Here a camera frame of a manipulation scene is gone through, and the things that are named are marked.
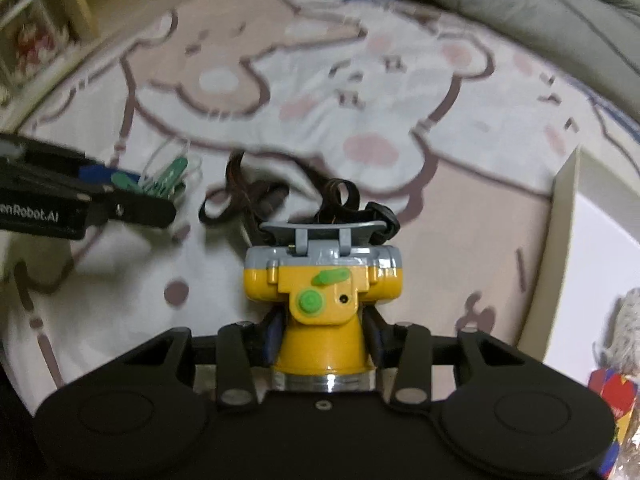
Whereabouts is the white cardboard box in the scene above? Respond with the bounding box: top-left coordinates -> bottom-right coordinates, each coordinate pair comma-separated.
520,145 -> 640,480

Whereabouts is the red and blue card box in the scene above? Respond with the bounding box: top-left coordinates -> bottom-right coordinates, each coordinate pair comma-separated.
587,366 -> 640,461

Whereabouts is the white fluffy puff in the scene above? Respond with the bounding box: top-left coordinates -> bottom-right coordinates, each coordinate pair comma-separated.
594,287 -> 640,377

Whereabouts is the grey duvet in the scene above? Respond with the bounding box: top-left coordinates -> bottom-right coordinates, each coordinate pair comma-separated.
380,0 -> 640,126

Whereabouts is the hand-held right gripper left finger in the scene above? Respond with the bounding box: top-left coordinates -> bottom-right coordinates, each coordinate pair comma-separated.
120,310 -> 282,408

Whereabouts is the bear printed blanket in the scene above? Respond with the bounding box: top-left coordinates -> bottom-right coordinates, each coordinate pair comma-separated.
0,0 -> 640,401

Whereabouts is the yellow headlamp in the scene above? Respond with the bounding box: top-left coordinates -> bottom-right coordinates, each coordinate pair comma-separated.
199,151 -> 404,394

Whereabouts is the red and white printed box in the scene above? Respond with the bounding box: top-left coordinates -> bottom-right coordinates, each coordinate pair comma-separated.
0,0 -> 76,92

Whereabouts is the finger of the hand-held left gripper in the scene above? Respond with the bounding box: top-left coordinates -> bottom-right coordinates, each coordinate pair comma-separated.
80,190 -> 178,228
0,132 -> 143,192

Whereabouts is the wooden bedside shelf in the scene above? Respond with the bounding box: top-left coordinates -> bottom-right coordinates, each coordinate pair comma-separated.
0,0 -> 102,107

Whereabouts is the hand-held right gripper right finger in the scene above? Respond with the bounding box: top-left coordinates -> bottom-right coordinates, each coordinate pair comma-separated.
365,307 -> 526,408

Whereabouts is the green plastic clips bundle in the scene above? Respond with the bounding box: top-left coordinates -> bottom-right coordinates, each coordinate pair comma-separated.
112,137 -> 204,202

